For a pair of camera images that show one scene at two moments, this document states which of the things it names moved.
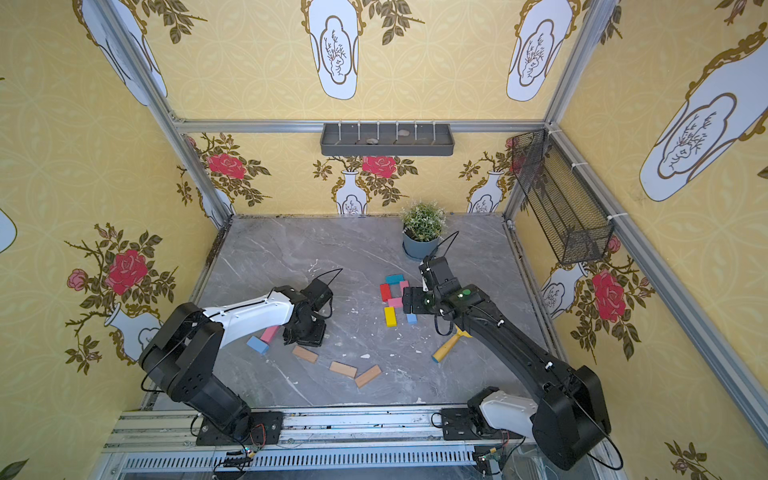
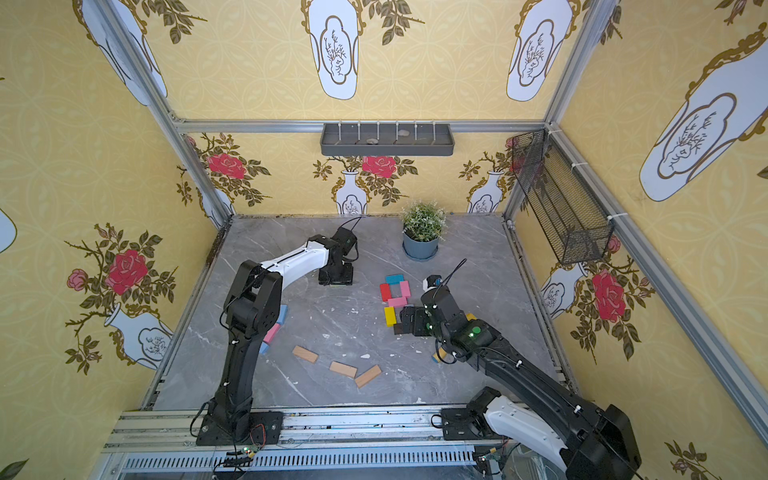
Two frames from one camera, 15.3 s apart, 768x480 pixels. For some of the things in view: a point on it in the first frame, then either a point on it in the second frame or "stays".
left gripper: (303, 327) to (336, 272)
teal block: (394, 279) stays
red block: (386, 293) stays
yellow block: (390, 316) stays
